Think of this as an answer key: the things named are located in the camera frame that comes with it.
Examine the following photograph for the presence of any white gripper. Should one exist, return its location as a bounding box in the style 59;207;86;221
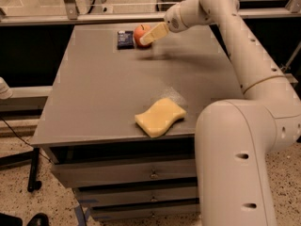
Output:
139;3;188;45

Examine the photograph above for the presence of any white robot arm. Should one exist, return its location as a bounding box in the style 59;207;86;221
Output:
140;0;301;226

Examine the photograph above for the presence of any blue rxbar blueberry packet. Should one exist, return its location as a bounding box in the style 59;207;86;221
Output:
118;31;134;49

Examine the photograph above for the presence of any yellow sponge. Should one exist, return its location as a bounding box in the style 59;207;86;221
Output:
135;98;186;137

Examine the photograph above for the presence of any grey drawer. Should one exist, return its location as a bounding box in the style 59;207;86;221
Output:
52;155;196;188
75;186;198;207
90;203;199;221

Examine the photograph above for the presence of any grey drawer cabinet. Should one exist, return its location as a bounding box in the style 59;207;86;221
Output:
31;24;242;212

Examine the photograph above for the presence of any metal railing frame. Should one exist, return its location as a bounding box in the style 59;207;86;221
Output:
0;0;301;26

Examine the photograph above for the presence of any middle grey drawer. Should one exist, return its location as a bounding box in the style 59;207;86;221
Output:
75;186;198;207

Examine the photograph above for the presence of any white cylinder at left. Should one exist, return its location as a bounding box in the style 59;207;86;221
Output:
0;77;13;100

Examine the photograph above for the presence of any black stand leg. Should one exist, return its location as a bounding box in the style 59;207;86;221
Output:
0;147;43;193

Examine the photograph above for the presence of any top grey drawer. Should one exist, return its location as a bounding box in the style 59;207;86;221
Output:
52;155;196;188

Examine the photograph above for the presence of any black cable on floor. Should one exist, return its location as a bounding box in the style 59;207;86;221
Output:
0;115;54;165

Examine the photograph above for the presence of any red apple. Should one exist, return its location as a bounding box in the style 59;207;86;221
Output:
134;24;151;48

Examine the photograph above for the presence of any bottom grey drawer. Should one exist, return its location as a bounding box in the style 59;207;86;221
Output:
90;203;199;221

